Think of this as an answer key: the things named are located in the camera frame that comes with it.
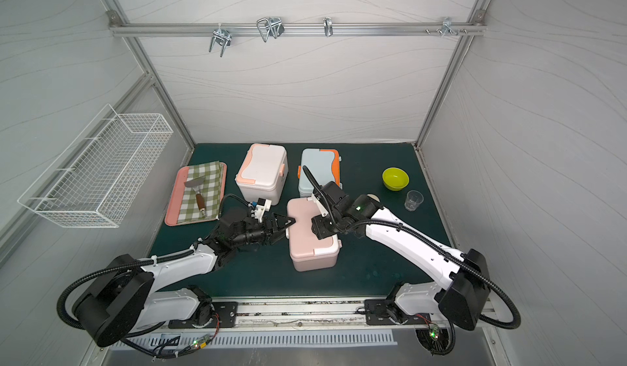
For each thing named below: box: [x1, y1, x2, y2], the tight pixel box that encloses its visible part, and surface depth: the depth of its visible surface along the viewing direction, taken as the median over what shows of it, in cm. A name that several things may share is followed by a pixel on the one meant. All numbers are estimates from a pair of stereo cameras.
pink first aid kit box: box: [285, 196, 343, 273], surface depth 76 cm
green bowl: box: [382, 166, 410, 192], surface depth 106 cm
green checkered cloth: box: [176, 160, 223, 224], surface depth 103 cm
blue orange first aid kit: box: [297, 147, 343, 197], surface depth 97 cm
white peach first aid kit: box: [235, 143, 290, 206], surface depth 95 cm
